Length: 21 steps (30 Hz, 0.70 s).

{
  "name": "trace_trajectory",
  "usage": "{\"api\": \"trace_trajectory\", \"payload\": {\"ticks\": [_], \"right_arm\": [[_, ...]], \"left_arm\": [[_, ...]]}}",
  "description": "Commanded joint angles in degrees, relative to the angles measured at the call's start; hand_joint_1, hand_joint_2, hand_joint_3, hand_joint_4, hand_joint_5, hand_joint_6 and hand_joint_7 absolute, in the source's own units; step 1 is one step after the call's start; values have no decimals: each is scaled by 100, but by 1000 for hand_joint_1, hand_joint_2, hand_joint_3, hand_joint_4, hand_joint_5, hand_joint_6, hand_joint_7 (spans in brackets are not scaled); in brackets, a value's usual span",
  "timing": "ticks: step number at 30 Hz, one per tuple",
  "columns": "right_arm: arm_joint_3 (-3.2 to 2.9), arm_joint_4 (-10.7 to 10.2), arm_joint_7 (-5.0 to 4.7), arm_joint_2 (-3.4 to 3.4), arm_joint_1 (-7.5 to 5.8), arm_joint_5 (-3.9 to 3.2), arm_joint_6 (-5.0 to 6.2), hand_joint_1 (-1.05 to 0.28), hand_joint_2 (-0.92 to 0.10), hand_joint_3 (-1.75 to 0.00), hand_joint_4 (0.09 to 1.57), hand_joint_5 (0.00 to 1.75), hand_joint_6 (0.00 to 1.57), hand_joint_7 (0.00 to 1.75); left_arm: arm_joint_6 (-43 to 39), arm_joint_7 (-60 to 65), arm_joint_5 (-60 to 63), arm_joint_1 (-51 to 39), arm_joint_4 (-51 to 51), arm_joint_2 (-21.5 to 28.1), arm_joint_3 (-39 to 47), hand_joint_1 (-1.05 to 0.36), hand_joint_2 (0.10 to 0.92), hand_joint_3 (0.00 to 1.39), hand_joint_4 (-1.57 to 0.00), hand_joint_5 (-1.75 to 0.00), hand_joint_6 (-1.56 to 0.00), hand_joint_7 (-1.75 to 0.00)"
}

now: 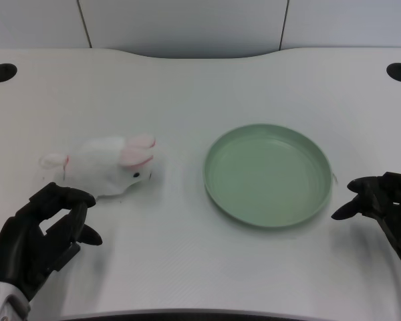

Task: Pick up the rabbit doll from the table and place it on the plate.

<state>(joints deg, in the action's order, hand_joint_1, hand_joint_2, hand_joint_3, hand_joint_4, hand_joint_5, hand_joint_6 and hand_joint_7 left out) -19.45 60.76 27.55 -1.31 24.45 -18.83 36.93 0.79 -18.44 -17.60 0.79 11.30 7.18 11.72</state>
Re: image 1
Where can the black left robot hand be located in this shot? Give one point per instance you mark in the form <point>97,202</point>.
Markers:
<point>20,240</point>

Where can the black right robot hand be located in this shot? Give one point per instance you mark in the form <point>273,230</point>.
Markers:
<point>387,200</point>

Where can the white rabbit plush doll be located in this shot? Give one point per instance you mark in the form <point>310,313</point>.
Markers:
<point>103,167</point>

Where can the green round plate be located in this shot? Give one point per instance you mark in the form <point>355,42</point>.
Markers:
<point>267,175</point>

